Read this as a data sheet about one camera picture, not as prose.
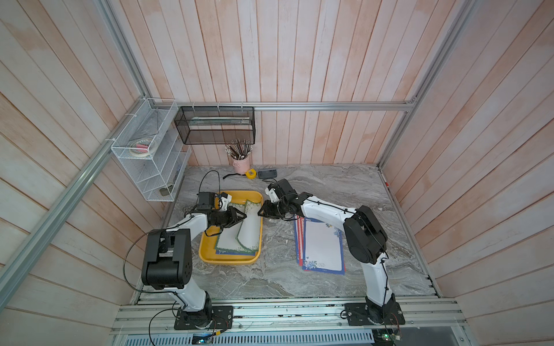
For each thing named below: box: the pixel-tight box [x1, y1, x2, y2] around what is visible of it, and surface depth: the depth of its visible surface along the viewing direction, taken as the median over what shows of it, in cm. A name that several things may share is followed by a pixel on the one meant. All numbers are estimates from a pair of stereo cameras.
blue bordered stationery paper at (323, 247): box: [302, 217, 346, 275], surface depth 88 cm
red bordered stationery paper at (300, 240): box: [297, 215, 304, 267], surface depth 94 cm
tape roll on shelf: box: [129, 138, 153, 158], surface depth 74 cm
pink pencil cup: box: [231, 157, 252, 176], surface depth 116 cm
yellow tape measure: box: [245, 168, 258, 179], surface depth 117 cm
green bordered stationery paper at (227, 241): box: [214, 203, 259, 254], surface depth 91 cm
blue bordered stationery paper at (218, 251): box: [215, 249, 257, 256], surface depth 90 cm
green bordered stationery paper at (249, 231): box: [235, 199, 262, 251], surface depth 93 cm
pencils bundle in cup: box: [225, 138, 254, 161], surface depth 113 cm
